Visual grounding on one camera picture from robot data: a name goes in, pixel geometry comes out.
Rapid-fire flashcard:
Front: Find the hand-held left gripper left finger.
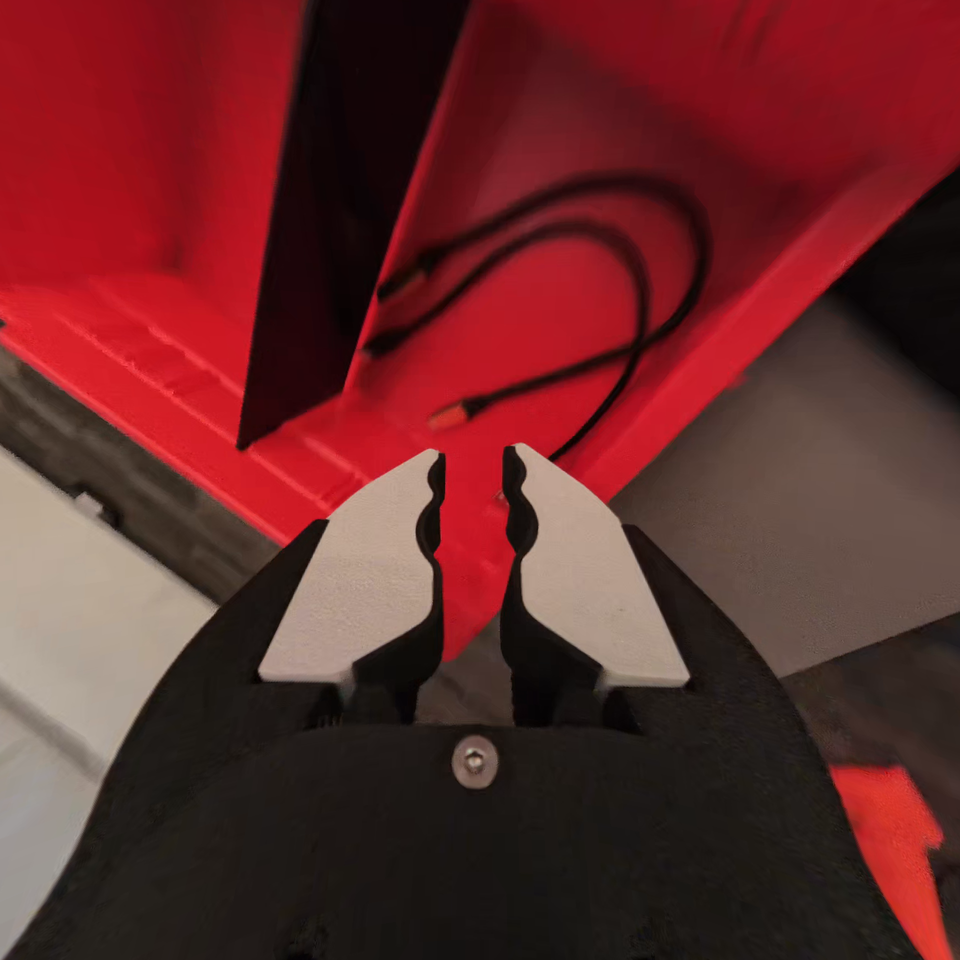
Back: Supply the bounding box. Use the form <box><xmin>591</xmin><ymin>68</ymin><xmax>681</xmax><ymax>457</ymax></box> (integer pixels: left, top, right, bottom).
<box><xmin>257</xmin><ymin>448</ymin><xmax>447</xmax><ymax>685</ymax></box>

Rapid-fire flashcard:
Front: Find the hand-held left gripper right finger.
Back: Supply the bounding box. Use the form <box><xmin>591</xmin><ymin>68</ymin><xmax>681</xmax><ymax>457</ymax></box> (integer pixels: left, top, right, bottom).
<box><xmin>498</xmin><ymin>441</ymin><xmax>693</xmax><ymax>691</ymax></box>

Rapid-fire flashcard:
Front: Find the black usb-c cable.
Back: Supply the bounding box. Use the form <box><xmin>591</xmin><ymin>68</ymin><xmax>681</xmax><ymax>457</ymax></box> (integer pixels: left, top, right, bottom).
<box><xmin>375</xmin><ymin>174</ymin><xmax>714</xmax><ymax>462</ymax></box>

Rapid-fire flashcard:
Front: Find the red plastic bin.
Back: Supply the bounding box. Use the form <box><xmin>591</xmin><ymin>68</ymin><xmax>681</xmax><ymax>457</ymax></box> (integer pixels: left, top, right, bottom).
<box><xmin>0</xmin><ymin>0</ymin><xmax>960</xmax><ymax>665</ymax></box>

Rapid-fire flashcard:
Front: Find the black bin divider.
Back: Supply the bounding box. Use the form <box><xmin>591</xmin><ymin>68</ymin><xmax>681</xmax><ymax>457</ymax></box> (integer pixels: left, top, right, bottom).
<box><xmin>236</xmin><ymin>0</ymin><xmax>474</xmax><ymax>451</ymax></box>

